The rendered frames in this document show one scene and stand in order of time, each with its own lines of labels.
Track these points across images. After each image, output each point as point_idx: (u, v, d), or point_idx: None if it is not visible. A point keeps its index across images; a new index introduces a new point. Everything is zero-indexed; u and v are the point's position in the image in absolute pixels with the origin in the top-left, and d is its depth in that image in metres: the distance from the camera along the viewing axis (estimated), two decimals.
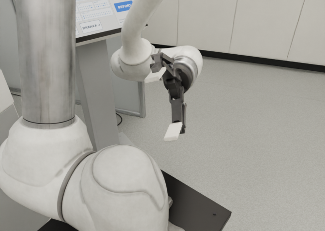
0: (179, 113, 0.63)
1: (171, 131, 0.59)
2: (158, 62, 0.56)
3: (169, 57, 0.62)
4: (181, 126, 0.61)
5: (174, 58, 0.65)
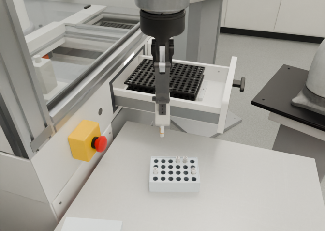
0: None
1: None
2: None
3: None
4: (155, 103, 0.53)
5: None
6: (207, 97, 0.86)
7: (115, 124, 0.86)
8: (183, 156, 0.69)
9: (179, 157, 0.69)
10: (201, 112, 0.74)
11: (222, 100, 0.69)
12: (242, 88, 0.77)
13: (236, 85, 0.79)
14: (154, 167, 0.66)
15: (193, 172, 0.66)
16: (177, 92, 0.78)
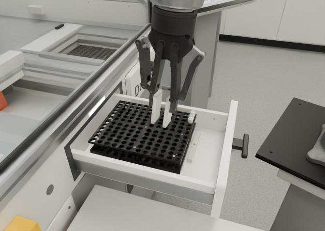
0: (171, 82, 0.50)
1: None
2: (150, 91, 0.54)
3: (140, 59, 0.50)
4: (168, 105, 0.52)
5: (136, 42, 0.48)
6: (198, 157, 0.66)
7: (79, 192, 0.66)
8: None
9: None
10: (189, 190, 0.54)
11: (217, 182, 0.49)
12: (245, 154, 0.57)
13: (237, 147, 0.59)
14: (190, 115, 0.67)
15: (192, 121, 0.67)
16: (157, 158, 0.58)
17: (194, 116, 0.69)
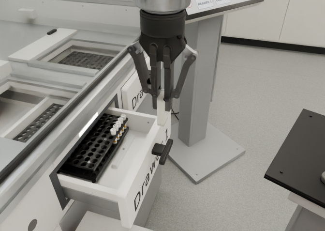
0: (164, 82, 0.50)
1: None
2: (153, 95, 0.53)
3: (136, 65, 0.49)
4: (163, 104, 0.52)
5: (128, 49, 0.47)
6: (125, 162, 0.64)
7: (68, 221, 0.59)
8: (110, 130, 0.62)
9: (115, 124, 0.63)
10: (99, 198, 0.52)
11: (118, 192, 0.46)
12: (162, 161, 0.54)
13: (156, 153, 0.56)
14: (119, 119, 0.65)
15: (120, 125, 0.64)
16: (72, 164, 0.55)
17: (124, 120, 0.67)
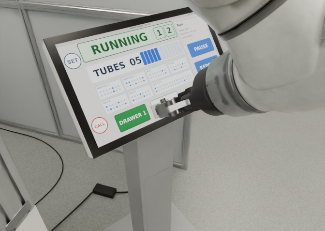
0: None
1: None
2: None
3: (168, 116, 0.44)
4: None
5: (172, 117, 0.41)
6: None
7: None
8: None
9: None
10: None
11: None
12: None
13: None
14: None
15: None
16: None
17: None
